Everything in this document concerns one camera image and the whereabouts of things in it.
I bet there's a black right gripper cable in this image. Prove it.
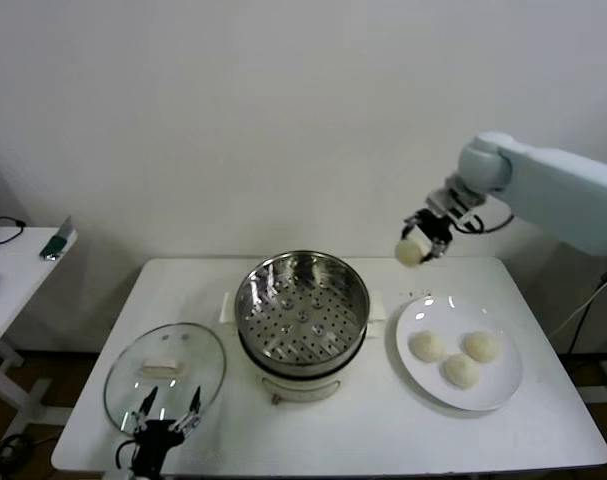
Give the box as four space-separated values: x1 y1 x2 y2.
461 209 515 235

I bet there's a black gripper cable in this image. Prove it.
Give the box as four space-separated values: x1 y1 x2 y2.
114 438 137 471
461 209 515 235

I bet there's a black floor cable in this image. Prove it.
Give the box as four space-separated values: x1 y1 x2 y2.
0 387 34 474

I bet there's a perforated steel steamer basket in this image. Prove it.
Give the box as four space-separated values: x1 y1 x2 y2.
234 250 371 379

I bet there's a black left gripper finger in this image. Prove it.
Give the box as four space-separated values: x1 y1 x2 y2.
124 385 159 434
170 384 204 434

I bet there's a glass lid with cream handle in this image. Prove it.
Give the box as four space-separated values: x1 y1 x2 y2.
103 322 228 435

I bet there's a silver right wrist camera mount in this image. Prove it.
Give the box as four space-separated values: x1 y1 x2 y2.
425 174 487 225

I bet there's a white power cable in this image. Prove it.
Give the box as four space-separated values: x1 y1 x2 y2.
554 279 607 337

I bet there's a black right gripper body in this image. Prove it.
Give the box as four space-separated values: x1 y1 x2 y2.
410 208 454 247

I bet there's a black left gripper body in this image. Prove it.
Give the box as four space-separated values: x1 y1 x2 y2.
131 419 187 477

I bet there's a white side table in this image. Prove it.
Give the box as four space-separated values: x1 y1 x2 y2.
0 227 79 441

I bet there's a white round plate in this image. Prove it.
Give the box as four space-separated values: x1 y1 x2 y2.
395 294 525 412

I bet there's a white steamed baozi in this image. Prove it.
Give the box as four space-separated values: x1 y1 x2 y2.
442 354 483 390
408 331 447 362
394 237 430 269
463 330 501 364

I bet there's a thin black hanging cable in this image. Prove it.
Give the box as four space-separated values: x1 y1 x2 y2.
567 294 602 374

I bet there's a black cable on side table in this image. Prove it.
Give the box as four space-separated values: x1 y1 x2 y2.
0 215 27 246

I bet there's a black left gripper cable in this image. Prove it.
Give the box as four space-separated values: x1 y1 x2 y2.
114 438 137 471

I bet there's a green and grey tool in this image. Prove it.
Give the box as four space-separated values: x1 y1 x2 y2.
41 216 79 262

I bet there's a cream electric cooker pot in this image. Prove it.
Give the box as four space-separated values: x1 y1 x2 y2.
218 289 388 405

